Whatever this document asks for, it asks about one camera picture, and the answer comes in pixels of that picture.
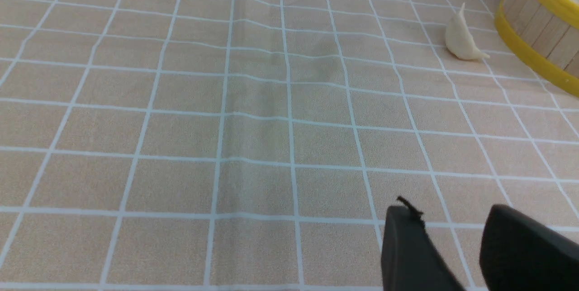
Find beige grid tablecloth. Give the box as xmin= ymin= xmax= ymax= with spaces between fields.
xmin=0 ymin=0 xmax=578 ymax=291

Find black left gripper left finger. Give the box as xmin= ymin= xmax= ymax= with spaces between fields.
xmin=381 ymin=196 xmax=465 ymax=291

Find white dumpling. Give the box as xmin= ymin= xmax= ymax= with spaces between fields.
xmin=445 ymin=3 xmax=490 ymax=61

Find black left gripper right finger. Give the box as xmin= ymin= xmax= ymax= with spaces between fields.
xmin=479 ymin=204 xmax=579 ymax=291

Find bamboo steamer tray yellow rim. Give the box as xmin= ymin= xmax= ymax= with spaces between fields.
xmin=494 ymin=0 xmax=579 ymax=96

